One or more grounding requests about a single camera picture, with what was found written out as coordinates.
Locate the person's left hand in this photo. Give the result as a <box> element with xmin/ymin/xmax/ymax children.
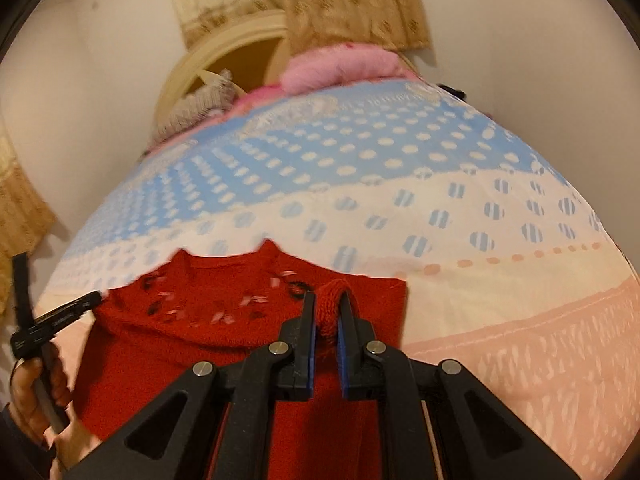
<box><xmin>7</xmin><ymin>342</ymin><xmax>103</xmax><ymax>466</ymax></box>

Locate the red knit sweater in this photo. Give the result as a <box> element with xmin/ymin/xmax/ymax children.
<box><xmin>72</xmin><ymin>239</ymin><xmax>409</xmax><ymax>480</ymax></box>

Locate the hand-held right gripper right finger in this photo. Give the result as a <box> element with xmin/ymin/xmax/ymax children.
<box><xmin>337</xmin><ymin>291</ymin><xmax>587</xmax><ymax>480</ymax></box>

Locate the pink bed sheet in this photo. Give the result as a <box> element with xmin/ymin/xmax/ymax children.
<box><xmin>227</xmin><ymin>81</ymin><xmax>293</xmax><ymax>113</ymax></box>

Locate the cream wooden headboard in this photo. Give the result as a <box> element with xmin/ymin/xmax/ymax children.
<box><xmin>149</xmin><ymin>9</ymin><xmax>297</xmax><ymax>147</ymax></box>

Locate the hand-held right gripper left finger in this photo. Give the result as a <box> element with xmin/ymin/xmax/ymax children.
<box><xmin>60</xmin><ymin>291</ymin><xmax>317</xmax><ymax>480</ymax></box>

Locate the polka dot bed cover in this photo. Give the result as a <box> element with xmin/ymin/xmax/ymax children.
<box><xmin>34</xmin><ymin>76</ymin><xmax>640</xmax><ymax>480</ymax></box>

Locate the person's left forearm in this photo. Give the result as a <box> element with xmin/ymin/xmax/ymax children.
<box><xmin>0</xmin><ymin>404</ymin><xmax>68</xmax><ymax>480</ymax></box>

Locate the striped pillow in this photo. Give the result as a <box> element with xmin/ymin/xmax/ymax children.
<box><xmin>151</xmin><ymin>68</ymin><xmax>237</xmax><ymax>144</ymax></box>

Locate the pink pillow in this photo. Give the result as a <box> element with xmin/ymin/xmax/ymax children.
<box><xmin>279</xmin><ymin>42</ymin><xmax>404</xmax><ymax>96</ymax></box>

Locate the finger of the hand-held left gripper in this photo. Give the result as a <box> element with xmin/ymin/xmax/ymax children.
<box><xmin>11</xmin><ymin>291</ymin><xmax>104</xmax><ymax>357</ymax></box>

